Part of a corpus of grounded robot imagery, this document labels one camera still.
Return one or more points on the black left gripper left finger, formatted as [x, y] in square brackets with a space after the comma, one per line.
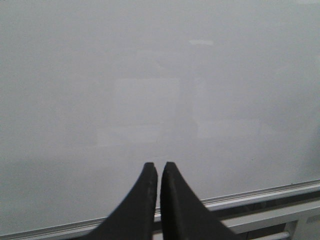
[133, 219]

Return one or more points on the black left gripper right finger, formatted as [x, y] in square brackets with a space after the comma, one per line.
[183, 215]

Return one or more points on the white metal stand frame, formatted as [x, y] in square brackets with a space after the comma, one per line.
[286, 210]

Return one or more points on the whiteboard with aluminium frame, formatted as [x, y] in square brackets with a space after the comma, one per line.
[90, 90]

